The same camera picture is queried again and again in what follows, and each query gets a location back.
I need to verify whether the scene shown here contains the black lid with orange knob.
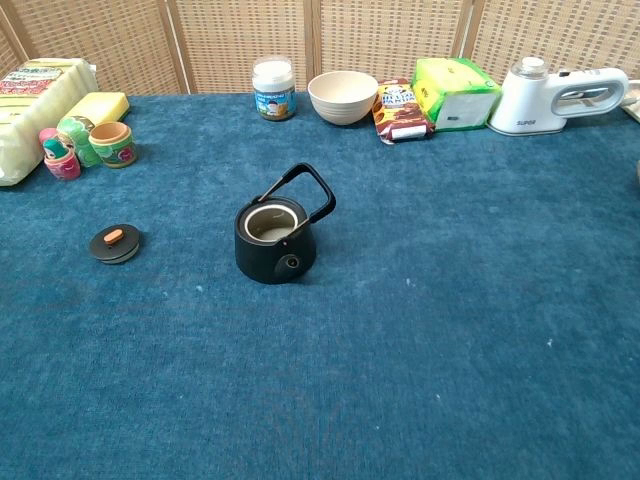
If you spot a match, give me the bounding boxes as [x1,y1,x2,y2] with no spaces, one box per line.
[88,223,142,266]

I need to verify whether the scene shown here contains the blue tablecloth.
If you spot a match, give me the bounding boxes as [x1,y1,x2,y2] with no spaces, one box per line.
[0,92,640,480]

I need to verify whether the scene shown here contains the beige ribbed bowl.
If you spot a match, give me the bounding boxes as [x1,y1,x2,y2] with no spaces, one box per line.
[306,70,380,126]

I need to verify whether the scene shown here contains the Hello Panda snack pack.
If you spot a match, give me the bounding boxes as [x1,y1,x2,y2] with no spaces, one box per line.
[370,77,436,146]

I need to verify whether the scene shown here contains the white jar blue label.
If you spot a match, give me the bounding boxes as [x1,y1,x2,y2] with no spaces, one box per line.
[251,55,297,122]

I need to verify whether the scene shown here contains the green tissue pack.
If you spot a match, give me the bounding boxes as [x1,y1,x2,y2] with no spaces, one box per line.
[411,56,503,133]

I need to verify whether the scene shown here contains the woven rattan folding screen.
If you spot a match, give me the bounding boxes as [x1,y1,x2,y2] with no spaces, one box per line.
[0,0,640,96]

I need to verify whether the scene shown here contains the open green nesting doll base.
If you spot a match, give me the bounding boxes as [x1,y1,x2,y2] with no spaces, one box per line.
[88,121,138,170]

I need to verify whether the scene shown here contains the white handheld garment steamer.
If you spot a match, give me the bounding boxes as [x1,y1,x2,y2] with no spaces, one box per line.
[487,56,631,137]

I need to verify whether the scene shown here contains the yellow sponge block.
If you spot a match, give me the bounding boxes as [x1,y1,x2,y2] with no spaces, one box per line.
[64,91,131,129]

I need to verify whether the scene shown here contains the small teal-headed pink nesting doll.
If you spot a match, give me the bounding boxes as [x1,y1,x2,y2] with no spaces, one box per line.
[42,138,82,182]

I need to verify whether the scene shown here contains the green nesting doll top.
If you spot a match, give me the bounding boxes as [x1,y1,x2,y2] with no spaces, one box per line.
[56,115,104,169]

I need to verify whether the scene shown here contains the yellow-green scouring pad pack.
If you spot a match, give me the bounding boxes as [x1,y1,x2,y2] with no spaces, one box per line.
[0,57,99,188]

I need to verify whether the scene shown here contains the black teapot with handle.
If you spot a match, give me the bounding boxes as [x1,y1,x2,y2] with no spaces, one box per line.
[233,162,337,286]

